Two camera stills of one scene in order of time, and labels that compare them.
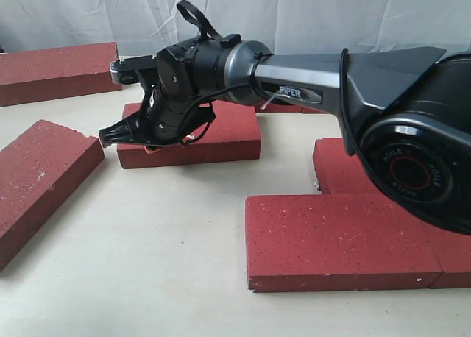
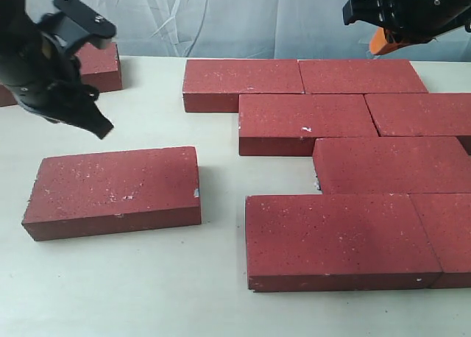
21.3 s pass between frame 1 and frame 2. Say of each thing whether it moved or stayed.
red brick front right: stayed
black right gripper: moved
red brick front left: stayed
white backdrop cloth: stayed
